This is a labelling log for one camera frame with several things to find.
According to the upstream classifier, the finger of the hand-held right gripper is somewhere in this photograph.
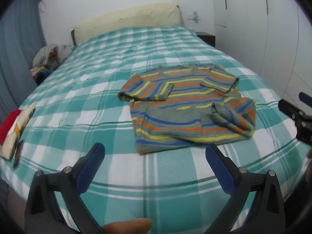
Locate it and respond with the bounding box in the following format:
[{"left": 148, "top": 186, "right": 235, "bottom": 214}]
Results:
[
  {"left": 278, "top": 99, "right": 305, "bottom": 122},
  {"left": 299, "top": 92, "right": 312, "bottom": 108}
]

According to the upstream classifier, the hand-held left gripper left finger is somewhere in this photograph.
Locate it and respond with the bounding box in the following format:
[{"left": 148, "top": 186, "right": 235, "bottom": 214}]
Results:
[{"left": 24, "top": 143, "right": 106, "bottom": 234}]

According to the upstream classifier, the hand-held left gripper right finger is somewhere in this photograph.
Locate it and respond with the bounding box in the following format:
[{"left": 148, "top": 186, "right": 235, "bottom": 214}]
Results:
[{"left": 205, "top": 143, "right": 285, "bottom": 234}]

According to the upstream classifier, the striped knitted sweater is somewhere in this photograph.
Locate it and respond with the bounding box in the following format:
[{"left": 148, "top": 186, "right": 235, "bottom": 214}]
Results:
[{"left": 118, "top": 63, "right": 257, "bottom": 156}]

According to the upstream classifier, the pile of clothes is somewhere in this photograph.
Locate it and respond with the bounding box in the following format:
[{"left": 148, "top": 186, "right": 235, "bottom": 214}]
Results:
[{"left": 30, "top": 44, "right": 60, "bottom": 79}]

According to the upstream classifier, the person's left hand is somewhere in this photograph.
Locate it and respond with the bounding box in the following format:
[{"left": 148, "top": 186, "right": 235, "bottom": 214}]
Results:
[{"left": 101, "top": 218, "right": 153, "bottom": 234}]

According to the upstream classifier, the bed with green plaid sheet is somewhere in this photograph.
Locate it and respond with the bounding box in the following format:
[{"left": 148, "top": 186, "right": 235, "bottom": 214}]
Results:
[{"left": 0, "top": 26, "right": 312, "bottom": 234}]

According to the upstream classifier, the black phone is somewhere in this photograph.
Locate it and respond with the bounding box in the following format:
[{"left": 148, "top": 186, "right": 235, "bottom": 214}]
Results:
[{"left": 13, "top": 139, "right": 25, "bottom": 168}]

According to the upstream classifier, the folded red cream cloth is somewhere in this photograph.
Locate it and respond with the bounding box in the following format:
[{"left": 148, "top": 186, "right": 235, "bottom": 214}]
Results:
[{"left": 0, "top": 107, "right": 36, "bottom": 161}]

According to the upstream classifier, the dark wooden nightstand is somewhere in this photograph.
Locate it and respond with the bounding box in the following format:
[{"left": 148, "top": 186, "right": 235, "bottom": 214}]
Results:
[{"left": 196, "top": 31, "right": 216, "bottom": 48}]

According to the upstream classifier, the white wardrobe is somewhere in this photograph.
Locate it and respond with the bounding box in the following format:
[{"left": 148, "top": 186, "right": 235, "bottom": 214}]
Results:
[{"left": 211, "top": 0, "right": 312, "bottom": 103}]

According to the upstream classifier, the blue curtain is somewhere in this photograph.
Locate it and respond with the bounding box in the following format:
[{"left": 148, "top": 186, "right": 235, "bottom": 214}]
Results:
[{"left": 0, "top": 0, "right": 47, "bottom": 117}]

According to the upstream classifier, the cream padded headboard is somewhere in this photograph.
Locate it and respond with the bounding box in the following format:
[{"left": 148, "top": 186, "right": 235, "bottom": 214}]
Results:
[{"left": 71, "top": 3, "right": 182, "bottom": 47}]

